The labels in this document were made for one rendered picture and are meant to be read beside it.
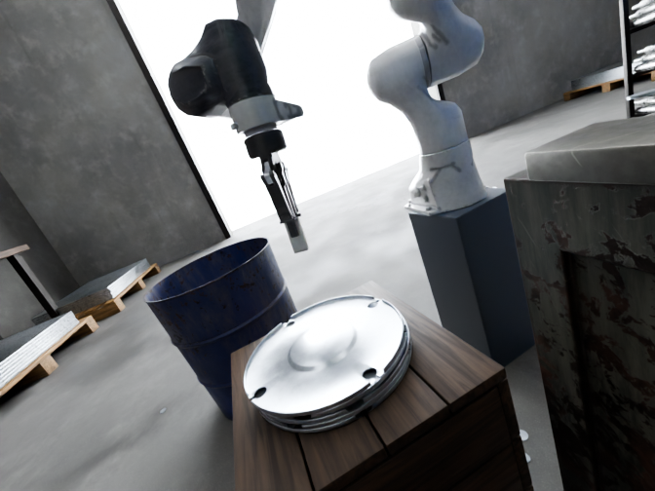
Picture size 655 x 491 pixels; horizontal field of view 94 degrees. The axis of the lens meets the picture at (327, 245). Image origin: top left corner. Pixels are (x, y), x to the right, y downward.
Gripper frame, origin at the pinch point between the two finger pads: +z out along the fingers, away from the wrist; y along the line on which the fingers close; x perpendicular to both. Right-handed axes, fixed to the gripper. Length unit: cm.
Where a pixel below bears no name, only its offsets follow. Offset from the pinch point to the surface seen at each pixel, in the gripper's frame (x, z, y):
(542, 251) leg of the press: 27.8, -1.5, 35.0
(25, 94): -333, -175, -306
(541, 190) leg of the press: 27.6, -6.7, 35.9
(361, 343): 8.7, 16.7, 16.1
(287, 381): -3.7, 17.6, 20.5
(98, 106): -268, -144, -326
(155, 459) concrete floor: -69, 60, -8
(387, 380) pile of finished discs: 12.0, 17.8, 24.0
